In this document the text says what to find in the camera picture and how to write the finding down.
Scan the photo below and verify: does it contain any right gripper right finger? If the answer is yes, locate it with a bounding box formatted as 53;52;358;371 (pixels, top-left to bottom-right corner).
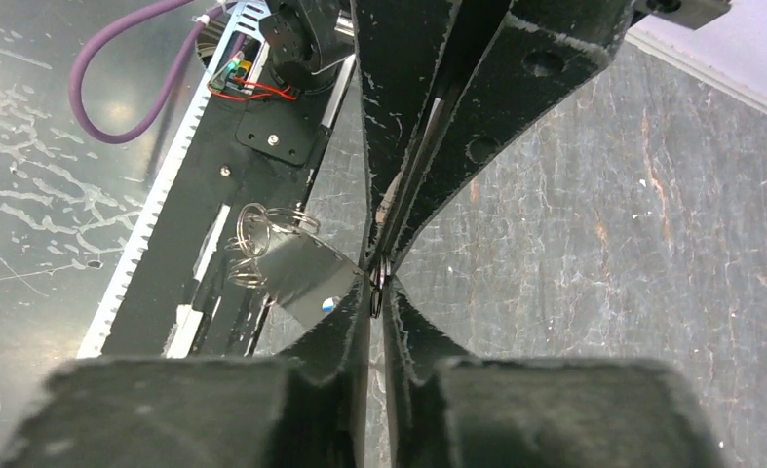
381;280;725;467

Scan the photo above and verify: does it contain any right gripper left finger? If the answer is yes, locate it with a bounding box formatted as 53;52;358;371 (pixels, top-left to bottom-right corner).
0;278;371;467

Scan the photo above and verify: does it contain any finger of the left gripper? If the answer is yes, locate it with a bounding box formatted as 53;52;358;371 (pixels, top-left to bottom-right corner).
382;1;635;268
352;1;510;265

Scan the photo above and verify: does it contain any metal keyring plate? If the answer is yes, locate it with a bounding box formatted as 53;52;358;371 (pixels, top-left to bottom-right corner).
227;203;374;329

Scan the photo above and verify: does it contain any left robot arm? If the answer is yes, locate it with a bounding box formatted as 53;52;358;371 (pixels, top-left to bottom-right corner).
260;1;636;268

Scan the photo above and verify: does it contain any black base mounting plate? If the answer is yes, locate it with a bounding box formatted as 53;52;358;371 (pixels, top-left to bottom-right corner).
98;58;355;359

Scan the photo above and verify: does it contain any white slotted cable duct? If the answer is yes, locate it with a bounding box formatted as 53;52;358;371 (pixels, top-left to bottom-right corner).
68;1;268;359

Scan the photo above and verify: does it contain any red wired circuit board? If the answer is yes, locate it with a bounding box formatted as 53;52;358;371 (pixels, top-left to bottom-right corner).
207;53;297;102

